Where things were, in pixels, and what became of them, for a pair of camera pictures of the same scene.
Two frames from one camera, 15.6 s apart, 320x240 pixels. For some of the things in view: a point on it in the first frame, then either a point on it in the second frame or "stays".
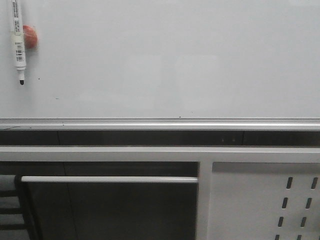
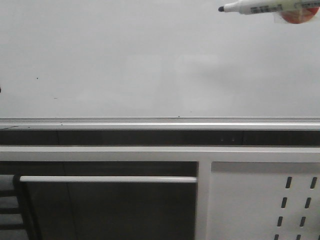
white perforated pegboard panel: x=264 y=201 stays
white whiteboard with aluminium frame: x=164 y=65 stays
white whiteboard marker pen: x=20 y=38 → x=252 y=7
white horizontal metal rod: x=111 y=179 stays
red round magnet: x=30 y=37 → x=300 y=16
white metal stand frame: x=205 y=156 stays
